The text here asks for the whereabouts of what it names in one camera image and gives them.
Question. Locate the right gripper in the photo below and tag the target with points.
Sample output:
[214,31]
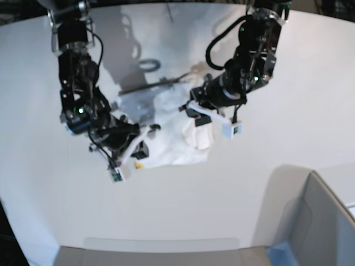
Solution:
[121,141]

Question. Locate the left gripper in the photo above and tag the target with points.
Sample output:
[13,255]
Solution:
[215,94]

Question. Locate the white printed t-shirt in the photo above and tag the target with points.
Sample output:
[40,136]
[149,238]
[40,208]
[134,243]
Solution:
[179,141]

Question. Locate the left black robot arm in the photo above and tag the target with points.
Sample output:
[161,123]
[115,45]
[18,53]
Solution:
[250,68]

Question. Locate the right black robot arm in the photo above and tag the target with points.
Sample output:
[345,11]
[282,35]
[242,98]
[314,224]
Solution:
[85,109]

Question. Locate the grey cardboard box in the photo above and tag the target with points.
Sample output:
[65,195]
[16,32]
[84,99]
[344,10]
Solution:
[302,222]

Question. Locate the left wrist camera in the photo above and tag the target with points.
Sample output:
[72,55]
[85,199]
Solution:
[230,130]

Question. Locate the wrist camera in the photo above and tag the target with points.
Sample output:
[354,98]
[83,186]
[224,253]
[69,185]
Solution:
[119,174]
[230,130]

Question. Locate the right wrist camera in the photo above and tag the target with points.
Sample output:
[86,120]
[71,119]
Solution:
[119,174]

